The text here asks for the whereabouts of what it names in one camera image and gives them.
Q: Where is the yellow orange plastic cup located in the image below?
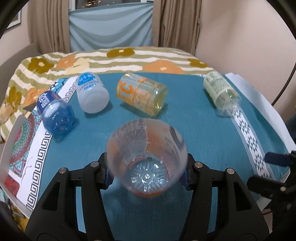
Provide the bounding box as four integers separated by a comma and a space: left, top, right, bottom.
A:
116, 73, 168, 116

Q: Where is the grey bed headboard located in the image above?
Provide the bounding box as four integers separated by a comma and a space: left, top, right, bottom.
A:
1, 43, 41, 78

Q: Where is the left beige curtain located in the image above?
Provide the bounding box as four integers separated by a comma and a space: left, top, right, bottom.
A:
28, 0, 71, 54

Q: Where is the window with white frame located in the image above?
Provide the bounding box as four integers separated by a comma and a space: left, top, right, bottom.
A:
68, 0, 154, 10

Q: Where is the right beige curtain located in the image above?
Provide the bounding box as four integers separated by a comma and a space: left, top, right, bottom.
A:
152, 0, 202, 55

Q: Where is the green label clear cup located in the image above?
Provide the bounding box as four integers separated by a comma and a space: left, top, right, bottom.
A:
203, 71, 241, 117

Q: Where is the light blue hanging cloth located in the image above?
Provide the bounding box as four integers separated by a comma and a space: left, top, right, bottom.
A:
69, 3, 153, 52

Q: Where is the floral striped bed quilt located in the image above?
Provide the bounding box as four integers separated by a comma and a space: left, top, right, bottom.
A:
1, 47, 213, 143

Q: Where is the black curved cable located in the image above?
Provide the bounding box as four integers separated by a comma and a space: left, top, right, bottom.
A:
270, 66, 296, 106

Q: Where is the framed houses picture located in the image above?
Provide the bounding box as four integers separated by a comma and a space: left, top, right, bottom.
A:
6, 10, 22, 30

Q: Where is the teal patterned tablecloth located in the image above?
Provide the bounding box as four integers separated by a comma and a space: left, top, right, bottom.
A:
13, 73, 295, 240

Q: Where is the orange label plastic cup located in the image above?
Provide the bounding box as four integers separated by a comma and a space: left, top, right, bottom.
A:
105, 118, 188, 197

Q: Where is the white plastic cup blue label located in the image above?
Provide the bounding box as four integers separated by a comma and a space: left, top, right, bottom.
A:
75, 72, 109, 114

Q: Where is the beige curtain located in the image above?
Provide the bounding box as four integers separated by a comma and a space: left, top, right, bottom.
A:
152, 0, 202, 55
28, 0, 71, 54

